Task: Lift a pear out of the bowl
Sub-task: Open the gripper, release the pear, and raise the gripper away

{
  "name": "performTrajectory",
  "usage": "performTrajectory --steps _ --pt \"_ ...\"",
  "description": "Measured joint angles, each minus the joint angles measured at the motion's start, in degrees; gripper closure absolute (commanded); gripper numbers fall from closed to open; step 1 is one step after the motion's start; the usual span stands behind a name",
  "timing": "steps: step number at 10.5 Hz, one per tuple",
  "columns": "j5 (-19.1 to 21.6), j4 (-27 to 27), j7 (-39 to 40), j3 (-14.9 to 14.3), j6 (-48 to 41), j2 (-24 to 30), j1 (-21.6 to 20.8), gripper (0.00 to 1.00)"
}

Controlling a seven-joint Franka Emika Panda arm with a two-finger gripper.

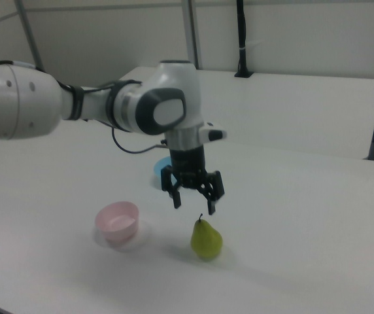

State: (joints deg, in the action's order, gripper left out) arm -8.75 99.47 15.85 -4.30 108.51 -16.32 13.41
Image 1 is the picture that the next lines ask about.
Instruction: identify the white rectangular table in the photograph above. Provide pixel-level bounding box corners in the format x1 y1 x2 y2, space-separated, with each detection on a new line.
121 67 374 160

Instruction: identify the green pear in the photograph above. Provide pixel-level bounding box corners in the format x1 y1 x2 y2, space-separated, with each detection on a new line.
190 213 224 261

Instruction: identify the pink plastic bowl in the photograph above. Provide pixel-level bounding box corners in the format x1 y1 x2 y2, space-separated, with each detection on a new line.
95 201 140 243

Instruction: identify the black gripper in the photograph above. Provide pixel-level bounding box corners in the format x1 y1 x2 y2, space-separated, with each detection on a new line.
160 146 225 216

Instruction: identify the light blue plastic bowl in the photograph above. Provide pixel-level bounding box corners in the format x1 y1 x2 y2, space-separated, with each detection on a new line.
153 156 173 179

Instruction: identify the black camera stand pole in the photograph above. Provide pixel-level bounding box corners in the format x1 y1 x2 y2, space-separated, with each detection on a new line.
234 0 254 79

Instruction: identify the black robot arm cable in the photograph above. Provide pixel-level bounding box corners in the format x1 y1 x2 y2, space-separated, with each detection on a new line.
110 126 171 154

